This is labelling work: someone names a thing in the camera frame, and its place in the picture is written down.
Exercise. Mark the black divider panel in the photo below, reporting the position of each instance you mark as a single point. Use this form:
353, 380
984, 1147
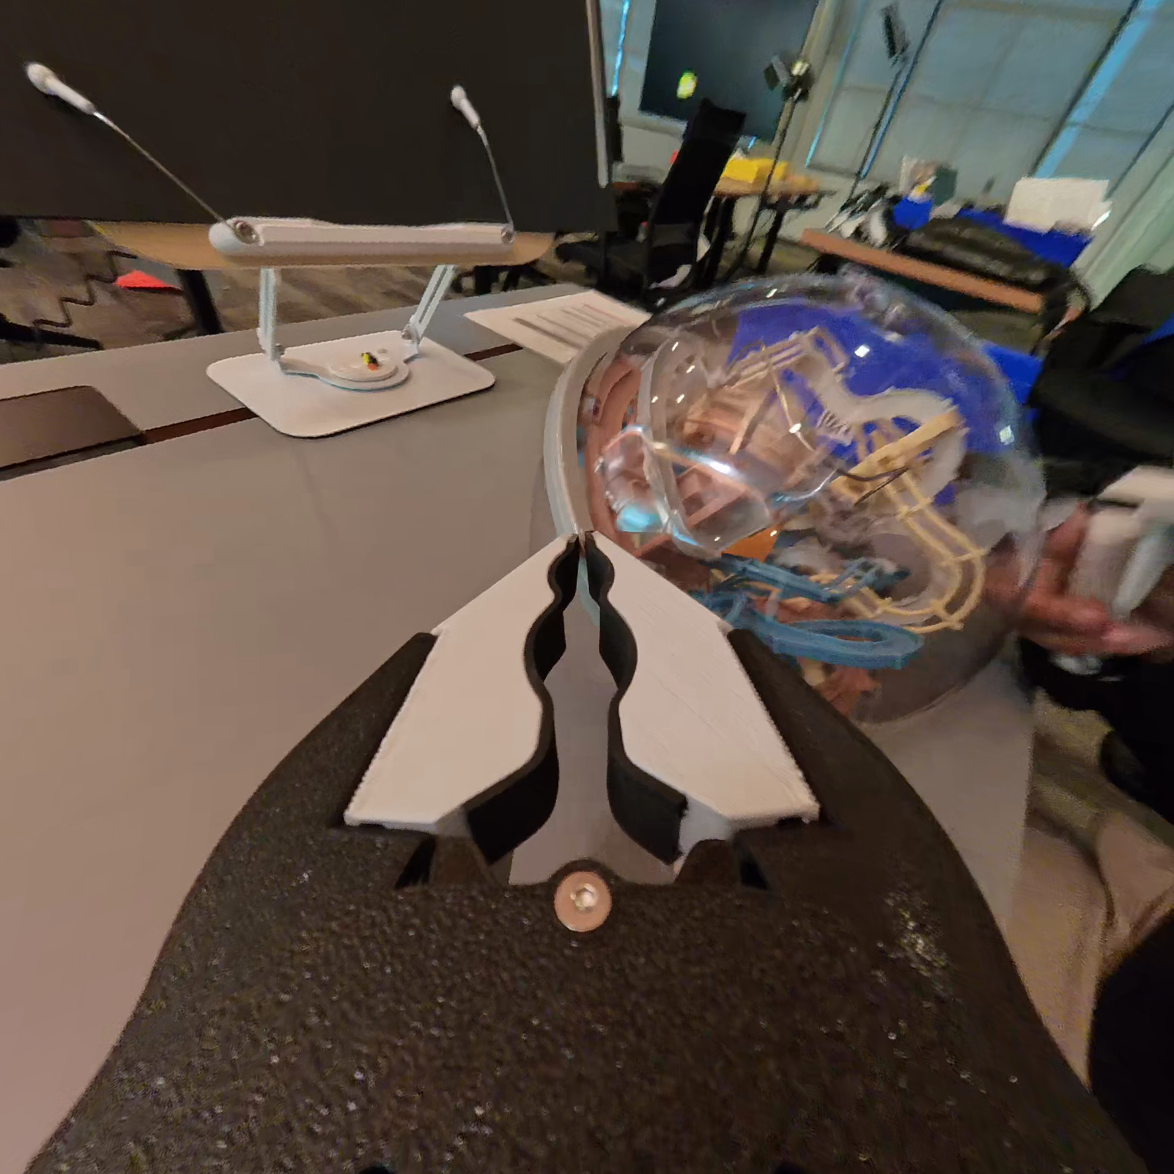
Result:
276, 91

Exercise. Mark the light wooden desk top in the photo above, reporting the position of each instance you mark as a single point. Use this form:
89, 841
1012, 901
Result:
165, 247

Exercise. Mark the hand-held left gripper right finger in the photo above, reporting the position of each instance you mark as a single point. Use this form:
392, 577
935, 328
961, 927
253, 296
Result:
706, 724

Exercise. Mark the black office chair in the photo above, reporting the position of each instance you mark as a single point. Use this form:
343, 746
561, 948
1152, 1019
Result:
684, 201

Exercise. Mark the white model on stand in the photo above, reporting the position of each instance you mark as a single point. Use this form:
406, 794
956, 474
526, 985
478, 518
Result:
367, 243

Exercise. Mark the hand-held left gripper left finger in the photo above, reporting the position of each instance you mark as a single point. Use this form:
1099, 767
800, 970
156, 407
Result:
459, 734

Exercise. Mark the person's tan trousers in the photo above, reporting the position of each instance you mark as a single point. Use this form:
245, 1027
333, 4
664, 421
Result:
1082, 917

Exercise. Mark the person's black jacket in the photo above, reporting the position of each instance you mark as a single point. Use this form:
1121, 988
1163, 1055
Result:
1138, 1054

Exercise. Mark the yellow plastic bin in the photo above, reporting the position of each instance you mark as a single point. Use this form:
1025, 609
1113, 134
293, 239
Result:
752, 170

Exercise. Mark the laminated printed sheet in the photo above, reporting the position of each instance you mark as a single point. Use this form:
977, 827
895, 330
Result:
569, 326

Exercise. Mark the person's right hand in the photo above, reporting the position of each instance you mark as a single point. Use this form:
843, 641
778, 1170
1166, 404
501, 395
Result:
1054, 605

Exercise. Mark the black bag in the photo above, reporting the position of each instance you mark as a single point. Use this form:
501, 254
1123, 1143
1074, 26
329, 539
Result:
1092, 412

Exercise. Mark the clear plastic maze ball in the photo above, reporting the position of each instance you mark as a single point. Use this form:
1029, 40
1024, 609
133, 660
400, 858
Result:
780, 440

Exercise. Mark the black wall screen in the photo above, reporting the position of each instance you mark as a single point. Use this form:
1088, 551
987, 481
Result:
724, 54

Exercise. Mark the black camera tripod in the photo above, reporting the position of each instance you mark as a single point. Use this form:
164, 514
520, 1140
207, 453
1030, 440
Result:
790, 78

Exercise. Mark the blue plastic bin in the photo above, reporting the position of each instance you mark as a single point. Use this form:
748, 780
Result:
1014, 362

